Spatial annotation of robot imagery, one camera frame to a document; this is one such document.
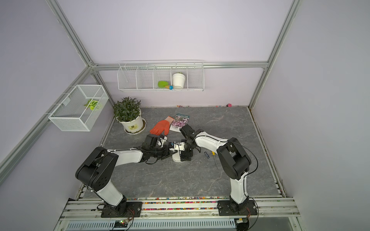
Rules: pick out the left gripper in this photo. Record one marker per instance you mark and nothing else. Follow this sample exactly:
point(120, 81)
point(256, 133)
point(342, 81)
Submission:
point(166, 153)

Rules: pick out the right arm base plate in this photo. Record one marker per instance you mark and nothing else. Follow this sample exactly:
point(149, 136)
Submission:
point(231, 208)

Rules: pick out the green toy trowel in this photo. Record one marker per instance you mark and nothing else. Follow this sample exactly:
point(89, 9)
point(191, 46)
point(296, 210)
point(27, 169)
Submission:
point(164, 85)

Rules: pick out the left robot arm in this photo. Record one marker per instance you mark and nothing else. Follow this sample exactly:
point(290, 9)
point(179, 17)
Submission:
point(96, 171)

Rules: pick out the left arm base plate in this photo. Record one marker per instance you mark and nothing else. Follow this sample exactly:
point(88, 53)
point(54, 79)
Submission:
point(123, 210)

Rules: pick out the long white wire shelf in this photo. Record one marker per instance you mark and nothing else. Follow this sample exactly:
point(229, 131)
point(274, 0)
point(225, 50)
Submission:
point(145, 75)

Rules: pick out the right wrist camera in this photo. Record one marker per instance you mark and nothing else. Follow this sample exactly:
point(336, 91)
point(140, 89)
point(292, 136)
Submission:
point(179, 146)

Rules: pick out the white wire basket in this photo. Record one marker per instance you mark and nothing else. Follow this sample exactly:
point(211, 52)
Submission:
point(71, 115)

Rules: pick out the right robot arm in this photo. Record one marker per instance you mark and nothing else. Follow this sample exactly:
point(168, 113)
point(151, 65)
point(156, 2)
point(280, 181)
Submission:
point(234, 159)

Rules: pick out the white alarm device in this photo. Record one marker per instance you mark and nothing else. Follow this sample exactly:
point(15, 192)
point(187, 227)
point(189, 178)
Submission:
point(178, 156)

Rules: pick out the green item in basket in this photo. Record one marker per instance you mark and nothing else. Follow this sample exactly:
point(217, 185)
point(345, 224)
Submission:
point(93, 105)

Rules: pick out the white vent grille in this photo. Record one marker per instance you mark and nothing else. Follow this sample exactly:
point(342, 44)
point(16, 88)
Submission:
point(156, 224)

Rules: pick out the potted green plant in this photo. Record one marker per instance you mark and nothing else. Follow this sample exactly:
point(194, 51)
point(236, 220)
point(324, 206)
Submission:
point(127, 112)

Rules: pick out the flower seed packet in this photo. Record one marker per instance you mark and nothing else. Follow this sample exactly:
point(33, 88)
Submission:
point(180, 120)

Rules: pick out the yellow handled screwdriver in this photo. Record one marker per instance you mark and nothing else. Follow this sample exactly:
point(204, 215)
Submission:
point(215, 160)

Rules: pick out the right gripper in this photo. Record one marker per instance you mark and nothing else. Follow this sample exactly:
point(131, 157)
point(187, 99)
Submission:
point(188, 153)

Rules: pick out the small white pot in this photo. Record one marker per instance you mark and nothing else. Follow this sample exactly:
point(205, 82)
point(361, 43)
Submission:
point(178, 80)

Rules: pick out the orange rubber glove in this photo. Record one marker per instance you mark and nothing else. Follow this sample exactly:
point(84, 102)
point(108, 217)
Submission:
point(162, 127)

